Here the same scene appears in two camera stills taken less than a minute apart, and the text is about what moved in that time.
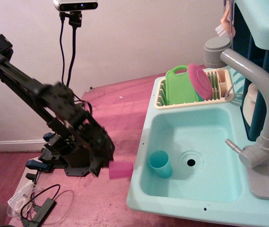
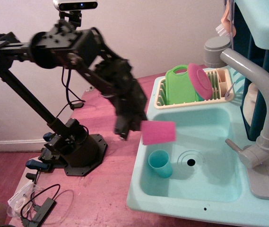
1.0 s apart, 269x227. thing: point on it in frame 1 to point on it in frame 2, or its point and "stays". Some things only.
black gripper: [99, 145] to [129, 99]
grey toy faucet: [264, 162] stays
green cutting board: [179, 89] stays
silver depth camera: [75, 5] stays
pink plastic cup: [118, 169] to [154, 132]
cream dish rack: [221, 83] stays
